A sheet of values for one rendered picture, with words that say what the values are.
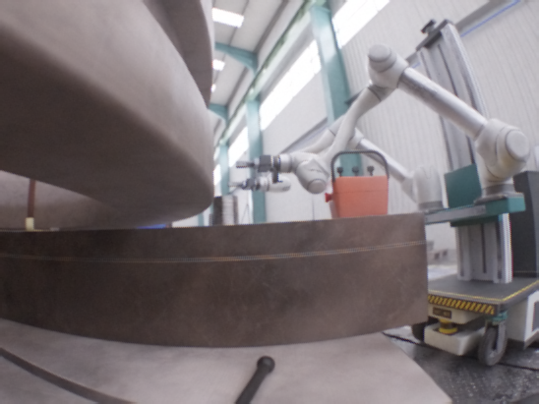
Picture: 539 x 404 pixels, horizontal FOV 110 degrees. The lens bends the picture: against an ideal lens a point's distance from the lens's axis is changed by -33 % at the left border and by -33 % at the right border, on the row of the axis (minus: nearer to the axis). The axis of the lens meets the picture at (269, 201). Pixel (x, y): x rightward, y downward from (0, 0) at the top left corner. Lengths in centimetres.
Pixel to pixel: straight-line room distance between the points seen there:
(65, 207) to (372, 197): 341
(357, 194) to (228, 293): 49
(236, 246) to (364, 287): 41
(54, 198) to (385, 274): 369
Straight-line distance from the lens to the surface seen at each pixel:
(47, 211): 398
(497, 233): 149
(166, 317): 90
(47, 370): 83
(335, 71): 1199
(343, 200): 87
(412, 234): 95
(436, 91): 113
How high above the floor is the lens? 63
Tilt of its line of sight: 8 degrees up
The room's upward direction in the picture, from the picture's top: 3 degrees counter-clockwise
